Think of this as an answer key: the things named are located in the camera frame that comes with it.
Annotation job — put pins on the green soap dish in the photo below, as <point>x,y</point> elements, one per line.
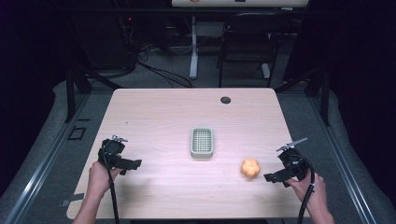
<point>202,142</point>

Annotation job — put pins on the black metal stand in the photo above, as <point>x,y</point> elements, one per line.
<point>74,87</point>
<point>317,90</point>

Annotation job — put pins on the black folding chair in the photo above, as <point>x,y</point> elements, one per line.
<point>249,40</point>

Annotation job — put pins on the orange flower-shaped soap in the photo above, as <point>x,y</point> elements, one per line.
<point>250,168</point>

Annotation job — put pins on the person's left hand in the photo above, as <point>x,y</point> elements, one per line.
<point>99,177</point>

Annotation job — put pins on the white desk with legs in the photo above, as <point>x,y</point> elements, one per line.
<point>194,46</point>

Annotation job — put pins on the person's right hand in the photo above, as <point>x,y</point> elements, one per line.
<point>309,194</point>

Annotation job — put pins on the metal floor rail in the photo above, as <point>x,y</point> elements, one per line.
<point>342,161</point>
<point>40,165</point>

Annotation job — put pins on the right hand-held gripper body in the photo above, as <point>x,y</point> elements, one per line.
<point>294,163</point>

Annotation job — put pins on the black table grommet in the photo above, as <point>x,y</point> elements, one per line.
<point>225,100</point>

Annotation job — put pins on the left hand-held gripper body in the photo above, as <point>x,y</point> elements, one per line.
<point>110,152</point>

